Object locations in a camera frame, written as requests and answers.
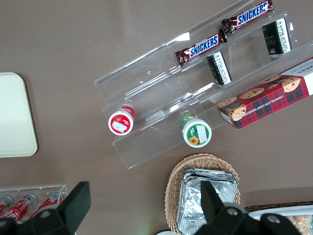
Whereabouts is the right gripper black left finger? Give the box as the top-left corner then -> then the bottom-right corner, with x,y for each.
17,181 -> 91,235

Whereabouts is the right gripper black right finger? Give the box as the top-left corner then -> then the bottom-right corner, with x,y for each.
194,181 -> 261,235

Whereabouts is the light tan wicker basket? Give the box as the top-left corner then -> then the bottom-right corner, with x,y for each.
164,153 -> 242,235

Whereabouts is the white rectangular snack tray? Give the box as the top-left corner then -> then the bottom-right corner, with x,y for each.
248,205 -> 313,221

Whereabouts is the cream plastic tray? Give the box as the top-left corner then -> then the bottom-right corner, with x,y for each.
0,72 -> 39,158

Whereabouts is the aluminium foil container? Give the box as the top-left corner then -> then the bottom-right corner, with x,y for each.
182,168 -> 239,183
177,175 -> 239,235

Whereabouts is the red Coca-Cola bottle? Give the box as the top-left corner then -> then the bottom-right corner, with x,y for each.
0,193 -> 39,225
0,195 -> 14,213
28,190 -> 67,220

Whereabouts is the clear acrylic bottle rack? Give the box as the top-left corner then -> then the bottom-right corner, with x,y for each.
0,185 -> 68,224

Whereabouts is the green lid jar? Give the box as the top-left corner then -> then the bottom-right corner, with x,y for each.
180,112 -> 213,148

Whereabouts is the clear rice cracker bag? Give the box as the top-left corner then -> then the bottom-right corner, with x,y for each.
286,214 -> 313,235

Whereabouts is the red lid jar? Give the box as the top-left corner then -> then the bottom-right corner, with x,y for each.
108,105 -> 136,136

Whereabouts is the red tartan cookie box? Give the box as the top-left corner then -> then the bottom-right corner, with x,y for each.
217,56 -> 313,130

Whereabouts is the small black carton box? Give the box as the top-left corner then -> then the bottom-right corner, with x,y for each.
206,50 -> 233,86
261,17 -> 293,58

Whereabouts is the clear acrylic stepped stand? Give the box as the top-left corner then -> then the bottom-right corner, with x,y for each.
93,43 -> 214,170
165,0 -> 313,130

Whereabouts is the Snickers chocolate bar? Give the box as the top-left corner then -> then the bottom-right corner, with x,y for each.
175,29 -> 227,67
221,0 -> 274,34

